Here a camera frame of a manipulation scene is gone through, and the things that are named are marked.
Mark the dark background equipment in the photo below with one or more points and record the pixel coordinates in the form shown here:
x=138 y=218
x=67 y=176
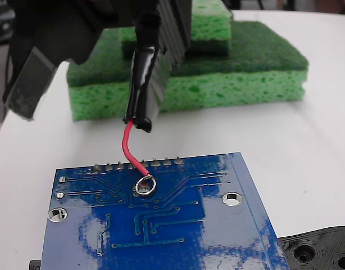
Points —
x=1 y=19

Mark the small green sponge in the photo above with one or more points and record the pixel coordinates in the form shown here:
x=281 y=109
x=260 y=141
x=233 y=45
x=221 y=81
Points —
x=209 y=22

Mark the blue printed circuit board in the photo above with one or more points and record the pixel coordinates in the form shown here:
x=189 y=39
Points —
x=175 y=230

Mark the large green scouring sponge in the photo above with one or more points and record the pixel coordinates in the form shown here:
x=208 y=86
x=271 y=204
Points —
x=231 y=90

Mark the black plastic bracket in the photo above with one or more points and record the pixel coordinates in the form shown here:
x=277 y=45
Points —
x=315 y=247

